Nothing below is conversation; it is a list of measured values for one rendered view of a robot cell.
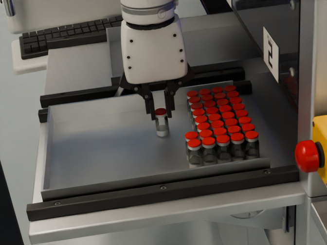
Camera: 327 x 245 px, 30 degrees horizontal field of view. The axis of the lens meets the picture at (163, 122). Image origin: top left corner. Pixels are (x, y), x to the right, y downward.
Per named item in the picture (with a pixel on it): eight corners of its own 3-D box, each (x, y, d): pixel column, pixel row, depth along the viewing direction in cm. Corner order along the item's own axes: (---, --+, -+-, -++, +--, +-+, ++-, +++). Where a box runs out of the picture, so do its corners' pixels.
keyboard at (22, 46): (159, 14, 175) (158, 7, 174) (172, 32, 163) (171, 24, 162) (19, 40, 168) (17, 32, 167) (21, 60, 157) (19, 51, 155)
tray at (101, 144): (233, 96, 114) (232, 80, 112) (270, 177, 92) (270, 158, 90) (51, 122, 112) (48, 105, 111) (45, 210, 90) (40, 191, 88)
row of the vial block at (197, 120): (199, 111, 110) (197, 89, 108) (218, 167, 95) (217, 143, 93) (187, 113, 110) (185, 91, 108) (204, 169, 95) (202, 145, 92)
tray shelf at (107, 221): (246, 23, 149) (245, 15, 148) (357, 195, 89) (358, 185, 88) (50, 49, 147) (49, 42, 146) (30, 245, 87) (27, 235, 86)
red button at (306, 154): (320, 158, 79) (321, 131, 77) (331, 175, 75) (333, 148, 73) (291, 162, 79) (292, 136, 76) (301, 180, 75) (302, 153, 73)
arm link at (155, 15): (174, -14, 96) (176, 4, 98) (118, -7, 96) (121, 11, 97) (182, 4, 89) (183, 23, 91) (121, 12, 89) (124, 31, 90)
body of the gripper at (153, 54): (179, -1, 97) (184, 63, 103) (115, 8, 97) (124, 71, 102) (186, 16, 91) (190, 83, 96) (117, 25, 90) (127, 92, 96)
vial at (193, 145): (201, 162, 97) (199, 137, 94) (204, 169, 95) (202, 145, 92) (188, 164, 97) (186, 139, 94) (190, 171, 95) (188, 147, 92)
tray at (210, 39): (251, 23, 144) (250, 8, 142) (282, 70, 122) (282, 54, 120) (108, 42, 142) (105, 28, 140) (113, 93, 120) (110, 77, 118)
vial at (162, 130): (168, 129, 106) (166, 108, 104) (170, 136, 104) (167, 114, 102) (156, 131, 106) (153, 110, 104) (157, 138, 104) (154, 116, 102)
